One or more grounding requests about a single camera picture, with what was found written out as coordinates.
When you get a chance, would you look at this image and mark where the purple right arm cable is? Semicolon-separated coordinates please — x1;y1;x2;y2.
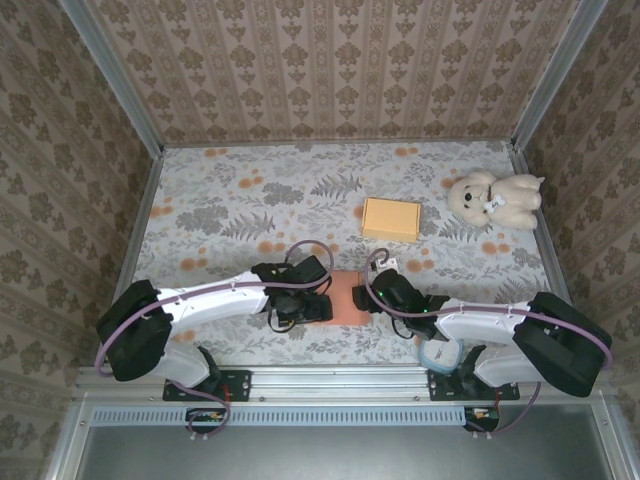
363;248;615;441

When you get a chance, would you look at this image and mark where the white square blue-rimmed container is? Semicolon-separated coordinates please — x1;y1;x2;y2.
418;337;462;374

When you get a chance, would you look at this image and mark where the grey slotted cable duct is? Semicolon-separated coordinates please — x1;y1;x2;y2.
92;405;466;427

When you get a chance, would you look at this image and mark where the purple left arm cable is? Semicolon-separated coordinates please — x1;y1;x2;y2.
93;239;335;444

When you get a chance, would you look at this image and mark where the grey metal panel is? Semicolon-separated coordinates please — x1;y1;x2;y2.
74;424;616;480

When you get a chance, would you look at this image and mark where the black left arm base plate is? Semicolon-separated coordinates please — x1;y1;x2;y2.
163;368;252;401

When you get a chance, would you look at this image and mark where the aluminium frame post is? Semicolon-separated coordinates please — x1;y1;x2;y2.
59;0;166;156
509;0;609;151

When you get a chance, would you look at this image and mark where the pink paper box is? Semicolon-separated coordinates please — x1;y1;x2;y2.
319;270;374;326

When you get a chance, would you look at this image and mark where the cream plush dog toy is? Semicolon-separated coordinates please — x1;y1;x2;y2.
446;170;544;231

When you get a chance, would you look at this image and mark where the yellow paper box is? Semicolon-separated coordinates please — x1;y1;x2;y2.
360;197;422;242

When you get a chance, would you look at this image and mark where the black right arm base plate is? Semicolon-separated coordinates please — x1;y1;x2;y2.
428;368;521;401

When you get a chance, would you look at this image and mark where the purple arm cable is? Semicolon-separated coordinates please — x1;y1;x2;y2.
93;239;335;444
363;248;615;441

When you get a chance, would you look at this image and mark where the small controller board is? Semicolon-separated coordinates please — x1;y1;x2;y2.
463;405;501;432
185;407;226;435

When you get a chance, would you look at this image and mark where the floral patterned tablecloth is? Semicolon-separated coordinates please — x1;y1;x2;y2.
109;142;574;366

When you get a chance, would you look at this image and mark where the aluminium table edge rail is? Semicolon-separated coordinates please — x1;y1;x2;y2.
74;364;614;401

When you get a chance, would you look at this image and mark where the aluminium side rail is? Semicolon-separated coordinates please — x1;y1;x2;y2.
509;144;591;364
94;149;166;366

